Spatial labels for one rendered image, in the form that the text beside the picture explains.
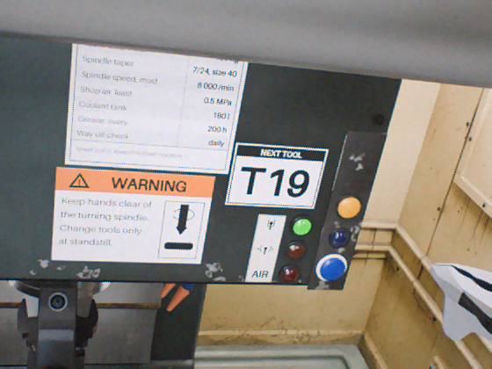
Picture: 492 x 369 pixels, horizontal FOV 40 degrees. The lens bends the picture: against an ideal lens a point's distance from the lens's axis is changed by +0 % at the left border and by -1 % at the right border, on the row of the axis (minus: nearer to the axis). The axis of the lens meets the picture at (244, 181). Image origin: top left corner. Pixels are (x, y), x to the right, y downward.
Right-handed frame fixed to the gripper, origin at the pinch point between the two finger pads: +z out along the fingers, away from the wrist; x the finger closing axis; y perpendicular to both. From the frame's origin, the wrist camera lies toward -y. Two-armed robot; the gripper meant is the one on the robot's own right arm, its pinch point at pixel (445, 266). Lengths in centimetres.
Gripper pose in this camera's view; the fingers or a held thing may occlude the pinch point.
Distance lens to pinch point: 68.9
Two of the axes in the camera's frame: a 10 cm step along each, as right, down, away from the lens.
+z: -6.6, -4.2, 6.1
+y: -1.7, 8.9, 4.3
